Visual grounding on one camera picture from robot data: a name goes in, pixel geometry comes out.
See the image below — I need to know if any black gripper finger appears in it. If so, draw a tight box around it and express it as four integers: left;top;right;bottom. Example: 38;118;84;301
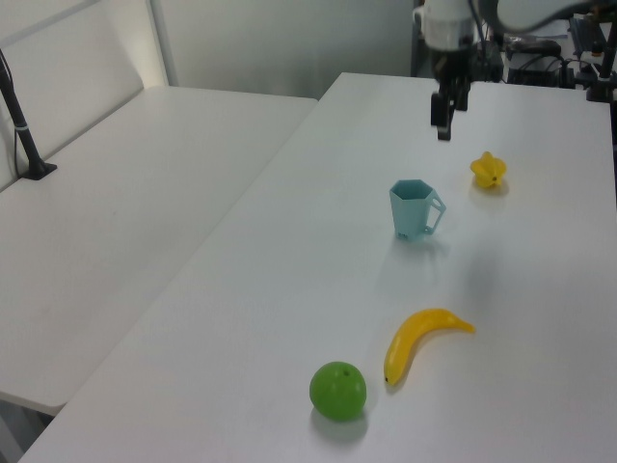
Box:
452;79;471;113
430;90;455;143

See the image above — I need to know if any robot gripper body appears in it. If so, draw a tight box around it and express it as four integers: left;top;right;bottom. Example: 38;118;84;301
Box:
430;45;476;97

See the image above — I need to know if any light blue faceted mug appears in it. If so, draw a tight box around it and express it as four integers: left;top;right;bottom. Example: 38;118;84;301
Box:
389;178;447;244

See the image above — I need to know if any yellow starfruit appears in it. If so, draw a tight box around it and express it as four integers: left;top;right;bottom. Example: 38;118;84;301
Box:
469;150;508;190

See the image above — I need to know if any black electronic device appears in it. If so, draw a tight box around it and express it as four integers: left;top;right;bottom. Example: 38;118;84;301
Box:
503;33;563;57

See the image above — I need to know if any yellow banana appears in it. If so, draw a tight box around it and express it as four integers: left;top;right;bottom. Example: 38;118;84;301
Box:
383;308;477;387

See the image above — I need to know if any green apple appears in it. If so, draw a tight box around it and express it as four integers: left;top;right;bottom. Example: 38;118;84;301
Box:
308;361;367;422

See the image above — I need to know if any black pole with base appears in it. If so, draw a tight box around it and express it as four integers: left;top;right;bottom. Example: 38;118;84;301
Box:
0;47;59;182

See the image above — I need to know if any black camera stand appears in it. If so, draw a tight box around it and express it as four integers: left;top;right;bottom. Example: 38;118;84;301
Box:
585;28;617;103

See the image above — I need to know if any electronics rack with cables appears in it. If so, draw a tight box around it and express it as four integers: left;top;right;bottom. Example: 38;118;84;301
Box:
567;0;617;64

